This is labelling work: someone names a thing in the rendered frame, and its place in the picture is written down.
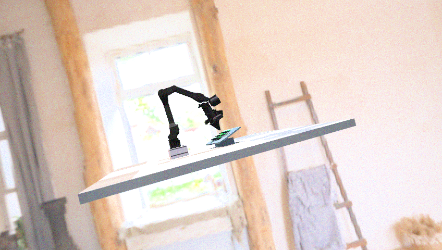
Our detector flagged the light blue switch panel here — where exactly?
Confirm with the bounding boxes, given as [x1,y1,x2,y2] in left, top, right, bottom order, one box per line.
[206,127,241,147]

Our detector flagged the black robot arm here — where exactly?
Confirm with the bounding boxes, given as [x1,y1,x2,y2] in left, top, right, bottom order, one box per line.
[158,85,221,149]

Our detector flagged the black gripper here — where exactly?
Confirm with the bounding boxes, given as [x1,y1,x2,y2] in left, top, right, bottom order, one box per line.
[204,108,224,130]

